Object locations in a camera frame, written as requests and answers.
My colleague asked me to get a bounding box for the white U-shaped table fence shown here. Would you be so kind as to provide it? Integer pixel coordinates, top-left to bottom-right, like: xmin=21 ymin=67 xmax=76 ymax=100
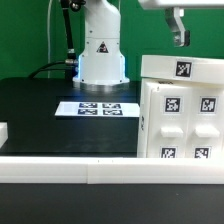
xmin=0 ymin=156 xmax=224 ymax=184

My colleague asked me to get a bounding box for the white cabinet top block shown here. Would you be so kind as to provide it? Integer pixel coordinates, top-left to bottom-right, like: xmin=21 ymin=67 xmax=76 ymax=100
xmin=141 ymin=55 xmax=224 ymax=85

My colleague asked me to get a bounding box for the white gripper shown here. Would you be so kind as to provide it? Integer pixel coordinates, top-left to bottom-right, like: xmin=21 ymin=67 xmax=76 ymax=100
xmin=138 ymin=0 xmax=224 ymax=47

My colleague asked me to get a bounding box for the white thin cable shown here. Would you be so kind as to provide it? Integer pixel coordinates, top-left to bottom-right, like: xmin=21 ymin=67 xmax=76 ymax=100
xmin=46 ymin=0 xmax=54 ymax=80

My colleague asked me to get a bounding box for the white cabinet door panel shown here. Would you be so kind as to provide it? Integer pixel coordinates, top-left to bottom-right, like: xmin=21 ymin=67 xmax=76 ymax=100
xmin=186 ymin=88 xmax=224 ymax=159
xmin=147 ymin=85 xmax=189 ymax=159

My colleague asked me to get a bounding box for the white cabinet body box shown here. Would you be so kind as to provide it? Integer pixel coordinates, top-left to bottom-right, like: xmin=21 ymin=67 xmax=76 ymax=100
xmin=137 ymin=78 xmax=224 ymax=159

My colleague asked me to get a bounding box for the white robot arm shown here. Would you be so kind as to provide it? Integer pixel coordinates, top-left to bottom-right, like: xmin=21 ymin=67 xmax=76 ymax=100
xmin=59 ymin=0 xmax=224 ymax=89

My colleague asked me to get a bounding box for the white marker base plate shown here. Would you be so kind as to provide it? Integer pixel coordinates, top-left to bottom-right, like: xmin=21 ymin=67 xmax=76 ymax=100
xmin=55 ymin=101 xmax=140 ymax=118

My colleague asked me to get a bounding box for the black cable bundle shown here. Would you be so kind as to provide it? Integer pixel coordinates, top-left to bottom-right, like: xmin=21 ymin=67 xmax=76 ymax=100
xmin=27 ymin=0 xmax=84 ymax=80

